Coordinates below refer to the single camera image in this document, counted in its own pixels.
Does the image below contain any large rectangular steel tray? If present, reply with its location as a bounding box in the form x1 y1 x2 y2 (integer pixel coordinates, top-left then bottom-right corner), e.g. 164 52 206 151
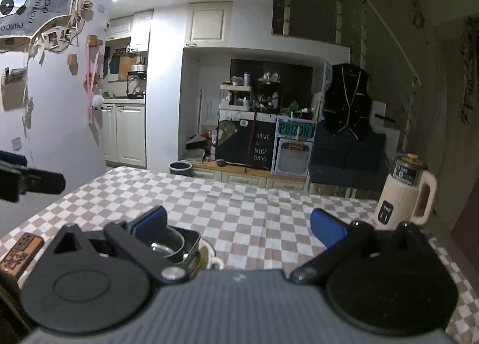
150 226 201 269

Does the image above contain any cream two-handled ceramic bowl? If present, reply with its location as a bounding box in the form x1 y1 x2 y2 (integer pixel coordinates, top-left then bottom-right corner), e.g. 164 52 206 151
189 239 225 276

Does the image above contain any beige electric kettle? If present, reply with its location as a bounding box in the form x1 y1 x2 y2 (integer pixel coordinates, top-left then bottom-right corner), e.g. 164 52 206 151
373 153 438 230

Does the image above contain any dark waste bin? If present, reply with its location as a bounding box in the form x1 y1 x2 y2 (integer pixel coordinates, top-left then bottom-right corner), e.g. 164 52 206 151
169 161 194 177

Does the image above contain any checkered tablecloth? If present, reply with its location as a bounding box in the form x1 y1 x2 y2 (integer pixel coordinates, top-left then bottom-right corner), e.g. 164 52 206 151
1 167 478 343

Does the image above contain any white low drawer cabinet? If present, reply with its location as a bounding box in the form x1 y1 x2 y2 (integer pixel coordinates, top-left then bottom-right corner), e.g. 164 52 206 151
192 159 309 192

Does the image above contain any white kitchen cabinet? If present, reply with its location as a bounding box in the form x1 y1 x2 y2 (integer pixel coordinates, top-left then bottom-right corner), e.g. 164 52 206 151
102 103 147 168

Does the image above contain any poizon printed box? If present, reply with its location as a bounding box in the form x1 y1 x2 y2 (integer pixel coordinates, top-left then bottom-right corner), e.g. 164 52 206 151
271 116 317 178

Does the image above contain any black have-a-nice-day sign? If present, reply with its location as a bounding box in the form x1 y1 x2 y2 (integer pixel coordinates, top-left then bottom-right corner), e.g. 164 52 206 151
215 109 277 170

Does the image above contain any black vest on hanger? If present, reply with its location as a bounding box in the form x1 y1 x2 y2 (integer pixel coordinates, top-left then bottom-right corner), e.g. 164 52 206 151
322 63 372 139

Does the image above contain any white storage shelf rack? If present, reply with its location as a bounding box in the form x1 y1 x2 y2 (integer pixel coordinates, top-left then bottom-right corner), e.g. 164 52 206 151
219 84 252 112

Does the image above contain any panda wall poster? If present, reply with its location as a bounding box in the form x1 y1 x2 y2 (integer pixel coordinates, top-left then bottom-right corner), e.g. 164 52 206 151
1 0 93 53

